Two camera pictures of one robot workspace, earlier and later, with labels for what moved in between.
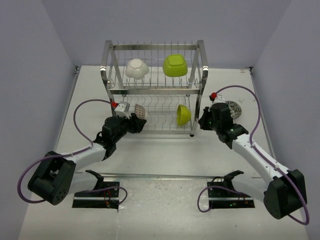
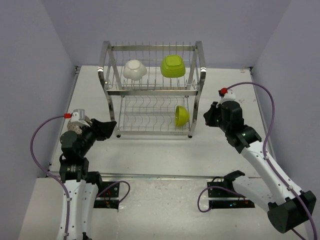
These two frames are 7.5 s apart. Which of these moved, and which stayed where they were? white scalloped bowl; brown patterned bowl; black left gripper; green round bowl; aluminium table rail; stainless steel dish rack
Moved: brown patterned bowl; black left gripper
Stayed: green round bowl; white scalloped bowl; aluminium table rail; stainless steel dish rack
